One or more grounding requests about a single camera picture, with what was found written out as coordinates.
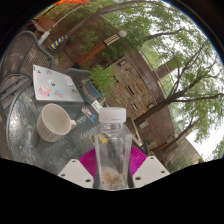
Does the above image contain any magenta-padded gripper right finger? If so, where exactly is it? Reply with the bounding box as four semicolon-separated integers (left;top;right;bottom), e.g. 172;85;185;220
127;146;171;190

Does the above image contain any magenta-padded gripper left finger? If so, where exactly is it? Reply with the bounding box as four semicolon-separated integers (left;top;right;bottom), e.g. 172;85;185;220
56;147;98;190

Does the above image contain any clear plastic bottle white cap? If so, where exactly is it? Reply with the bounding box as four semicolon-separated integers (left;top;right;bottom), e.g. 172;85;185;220
93;106;134;191

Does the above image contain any slender leaning tree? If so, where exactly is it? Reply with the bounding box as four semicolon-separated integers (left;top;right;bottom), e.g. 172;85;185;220
159;113;224;154

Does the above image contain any cream ribbed mug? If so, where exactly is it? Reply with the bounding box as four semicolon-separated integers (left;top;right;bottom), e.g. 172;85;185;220
36;102;78;144

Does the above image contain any small colourful card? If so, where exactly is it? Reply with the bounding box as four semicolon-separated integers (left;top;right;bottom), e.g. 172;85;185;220
80;105;98;124

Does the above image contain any tree with dark forked trunk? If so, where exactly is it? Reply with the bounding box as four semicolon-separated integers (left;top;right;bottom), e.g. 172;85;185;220
133;29;224;128

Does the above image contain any white printed booklet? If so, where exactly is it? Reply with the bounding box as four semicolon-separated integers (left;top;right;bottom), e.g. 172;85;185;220
90;99;104;115

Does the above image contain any silver laptop with stickers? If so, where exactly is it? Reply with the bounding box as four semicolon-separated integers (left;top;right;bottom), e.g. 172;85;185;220
31;64;85;105

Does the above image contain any green plant in teal pot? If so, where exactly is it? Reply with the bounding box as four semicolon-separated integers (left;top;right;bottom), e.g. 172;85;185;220
77;64;118;105

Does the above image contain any dark metal mesh chair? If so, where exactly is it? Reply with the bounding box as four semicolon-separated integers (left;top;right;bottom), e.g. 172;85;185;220
0;30;55;125
64;67;91;88

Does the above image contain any blue yellow striped cone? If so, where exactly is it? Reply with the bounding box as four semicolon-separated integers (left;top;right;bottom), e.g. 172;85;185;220
49;34;69;51

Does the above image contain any white umbrella base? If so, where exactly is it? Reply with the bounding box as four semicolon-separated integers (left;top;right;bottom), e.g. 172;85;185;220
37;30;51;46

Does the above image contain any tall curved trunk tree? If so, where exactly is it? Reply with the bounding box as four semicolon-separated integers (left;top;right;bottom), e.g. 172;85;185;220
59;0;174;54

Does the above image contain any wooden bench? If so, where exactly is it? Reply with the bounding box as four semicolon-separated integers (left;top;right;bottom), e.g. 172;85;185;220
31;16;56;35

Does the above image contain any grey wall box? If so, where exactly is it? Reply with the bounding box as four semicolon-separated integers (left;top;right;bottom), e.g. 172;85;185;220
137;119;150;130

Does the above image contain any wooden lamp post white globe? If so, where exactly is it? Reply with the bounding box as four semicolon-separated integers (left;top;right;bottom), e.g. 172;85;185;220
76;29;128;68

